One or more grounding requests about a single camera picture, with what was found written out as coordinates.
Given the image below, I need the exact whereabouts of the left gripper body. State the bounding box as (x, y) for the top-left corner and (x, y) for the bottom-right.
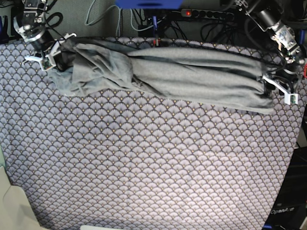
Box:
(261, 69), (302, 105)

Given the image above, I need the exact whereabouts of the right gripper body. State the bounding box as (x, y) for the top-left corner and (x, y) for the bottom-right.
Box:
(23, 33), (77, 71)

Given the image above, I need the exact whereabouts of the grey T-shirt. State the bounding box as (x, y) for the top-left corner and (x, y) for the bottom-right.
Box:
(47, 37), (274, 114)

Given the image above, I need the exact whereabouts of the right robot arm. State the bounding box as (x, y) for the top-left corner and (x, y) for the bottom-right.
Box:
(13, 0), (76, 71)

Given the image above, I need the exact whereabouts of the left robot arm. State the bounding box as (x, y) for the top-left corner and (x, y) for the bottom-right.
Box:
(230, 0), (306, 105)

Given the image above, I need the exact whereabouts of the red clamp pad right edge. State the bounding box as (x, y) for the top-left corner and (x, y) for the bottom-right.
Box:
(304, 64), (307, 79)

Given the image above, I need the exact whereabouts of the blue clamp at left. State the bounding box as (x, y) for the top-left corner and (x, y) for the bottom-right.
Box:
(0, 15), (23, 45)

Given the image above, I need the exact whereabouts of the blue clamp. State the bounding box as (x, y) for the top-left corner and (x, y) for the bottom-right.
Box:
(0, 15), (23, 45)
(296, 29), (307, 46)

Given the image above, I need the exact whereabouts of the blue clamp at right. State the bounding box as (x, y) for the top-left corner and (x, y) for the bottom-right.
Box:
(296, 29), (307, 46)

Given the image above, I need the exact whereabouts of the orange-tipped table clamp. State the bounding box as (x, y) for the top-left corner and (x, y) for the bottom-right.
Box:
(152, 16), (159, 47)

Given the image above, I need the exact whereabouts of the black power strip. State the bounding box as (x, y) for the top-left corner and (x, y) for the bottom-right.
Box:
(180, 9), (235, 21)

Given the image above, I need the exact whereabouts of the black OpenArm box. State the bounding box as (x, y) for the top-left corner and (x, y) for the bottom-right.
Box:
(263, 147), (307, 230)

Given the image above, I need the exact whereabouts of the fan-patterned tablecloth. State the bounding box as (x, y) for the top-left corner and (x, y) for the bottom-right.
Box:
(0, 42), (307, 230)

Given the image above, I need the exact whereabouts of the beige chair at corner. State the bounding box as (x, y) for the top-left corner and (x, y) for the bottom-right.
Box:
(0, 153), (43, 230)

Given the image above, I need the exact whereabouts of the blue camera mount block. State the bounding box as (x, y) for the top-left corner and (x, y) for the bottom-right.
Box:
(116, 0), (183, 9)

